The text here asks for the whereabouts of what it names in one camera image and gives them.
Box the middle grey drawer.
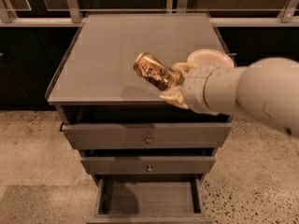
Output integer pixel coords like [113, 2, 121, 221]
[81, 156, 216, 175]

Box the grey drawer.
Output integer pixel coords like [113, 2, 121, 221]
[86, 175, 213, 224]
[62, 122, 232, 149]
[81, 156, 216, 175]

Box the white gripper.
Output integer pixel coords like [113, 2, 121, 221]
[160, 63, 218, 116]

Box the grey drawer cabinet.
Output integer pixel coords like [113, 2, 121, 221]
[45, 12, 252, 224]

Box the top drawer metal knob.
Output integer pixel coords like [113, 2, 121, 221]
[145, 135, 152, 144]

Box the orange soda can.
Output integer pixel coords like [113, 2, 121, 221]
[134, 52, 184, 91]

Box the top grey drawer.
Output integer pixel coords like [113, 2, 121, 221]
[62, 122, 232, 149]

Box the white paper bowl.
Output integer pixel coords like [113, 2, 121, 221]
[187, 49, 235, 68]

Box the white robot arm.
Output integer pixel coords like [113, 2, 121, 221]
[160, 58, 299, 139]

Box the bottom grey drawer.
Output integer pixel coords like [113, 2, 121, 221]
[86, 175, 213, 224]

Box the metal railing frame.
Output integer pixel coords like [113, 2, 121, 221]
[0, 0, 299, 27]

